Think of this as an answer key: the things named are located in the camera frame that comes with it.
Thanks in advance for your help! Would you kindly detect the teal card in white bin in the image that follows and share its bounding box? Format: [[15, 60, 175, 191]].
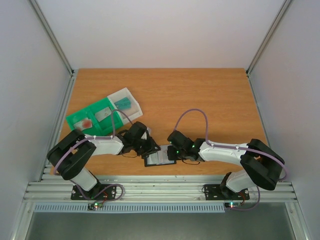
[[114, 97, 132, 111]]

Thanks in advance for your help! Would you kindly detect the left small circuit board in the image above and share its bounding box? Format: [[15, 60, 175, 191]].
[[87, 202, 104, 211]]

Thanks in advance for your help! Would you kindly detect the green plastic sorting bin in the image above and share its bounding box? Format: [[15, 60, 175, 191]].
[[66, 97, 124, 136]]

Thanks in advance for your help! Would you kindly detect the white translucent plastic bin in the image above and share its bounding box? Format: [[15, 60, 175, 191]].
[[107, 87, 143, 125]]

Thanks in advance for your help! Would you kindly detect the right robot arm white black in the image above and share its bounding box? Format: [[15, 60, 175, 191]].
[[167, 130, 285, 198]]

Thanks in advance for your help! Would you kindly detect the grey slotted cable duct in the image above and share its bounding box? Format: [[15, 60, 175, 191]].
[[34, 202, 225, 214]]

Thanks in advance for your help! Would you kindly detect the left aluminium frame post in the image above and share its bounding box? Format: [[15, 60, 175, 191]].
[[27, 0, 74, 77]]

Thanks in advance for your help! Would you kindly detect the purple cable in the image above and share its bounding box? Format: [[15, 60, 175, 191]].
[[53, 109, 135, 201], [173, 108, 290, 211]]

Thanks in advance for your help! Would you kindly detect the aluminium rail front frame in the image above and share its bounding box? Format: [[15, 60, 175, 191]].
[[22, 174, 298, 203]]

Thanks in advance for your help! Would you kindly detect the right small circuit board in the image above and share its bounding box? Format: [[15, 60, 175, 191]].
[[224, 201, 243, 209]]

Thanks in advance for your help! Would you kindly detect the right aluminium frame post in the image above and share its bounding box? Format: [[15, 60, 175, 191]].
[[245, 0, 293, 77]]

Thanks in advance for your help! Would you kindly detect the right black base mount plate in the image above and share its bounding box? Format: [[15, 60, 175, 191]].
[[201, 184, 250, 201]]

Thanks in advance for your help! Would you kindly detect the aluminium frame post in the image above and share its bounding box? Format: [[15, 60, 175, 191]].
[[245, 0, 293, 77], [27, 0, 74, 77]]

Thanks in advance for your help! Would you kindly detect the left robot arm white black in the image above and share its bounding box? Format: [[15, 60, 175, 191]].
[[46, 121, 161, 200]]

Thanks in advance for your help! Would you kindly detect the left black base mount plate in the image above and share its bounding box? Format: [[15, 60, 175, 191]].
[[70, 184, 118, 201]]

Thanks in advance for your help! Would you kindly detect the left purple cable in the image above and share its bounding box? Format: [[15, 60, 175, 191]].
[[53, 109, 135, 201]]

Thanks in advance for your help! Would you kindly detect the black card holder wallet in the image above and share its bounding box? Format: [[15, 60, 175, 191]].
[[143, 145, 177, 167]]

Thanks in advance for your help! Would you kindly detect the small circuit board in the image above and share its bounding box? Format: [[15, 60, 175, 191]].
[[87, 202, 104, 211], [224, 201, 243, 209]]

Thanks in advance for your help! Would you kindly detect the white cherry blossom VIP card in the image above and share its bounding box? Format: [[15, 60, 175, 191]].
[[94, 107, 112, 122]]

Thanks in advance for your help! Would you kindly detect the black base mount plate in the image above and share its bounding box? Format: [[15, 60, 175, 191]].
[[201, 184, 250, 201], [70, 184, 118, 201]]

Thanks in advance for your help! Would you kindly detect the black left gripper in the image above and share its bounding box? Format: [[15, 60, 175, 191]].
[[133, 137, 161, 157]]

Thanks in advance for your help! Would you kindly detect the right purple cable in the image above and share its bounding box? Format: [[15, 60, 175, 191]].
[[173, 108, 290, 211]]

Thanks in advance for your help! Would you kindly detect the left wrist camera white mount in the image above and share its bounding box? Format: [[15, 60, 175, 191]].
[[141, 127, 151, 140]]

